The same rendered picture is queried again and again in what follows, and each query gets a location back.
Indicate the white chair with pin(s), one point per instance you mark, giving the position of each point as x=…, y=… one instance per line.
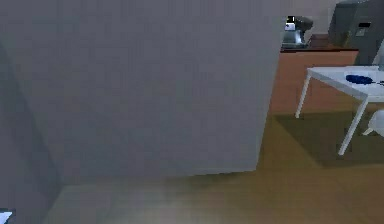
x=376, y=123

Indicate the grey fridge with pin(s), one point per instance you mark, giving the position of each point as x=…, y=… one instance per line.
x=360, y=36

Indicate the blue flat dish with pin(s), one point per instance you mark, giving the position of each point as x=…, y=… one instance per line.
x=358, y=79

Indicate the white table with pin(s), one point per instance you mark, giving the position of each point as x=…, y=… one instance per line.
x=336, y=78

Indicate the brown kitchen counter cupboard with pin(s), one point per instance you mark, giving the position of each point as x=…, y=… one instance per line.
x=293, y=80

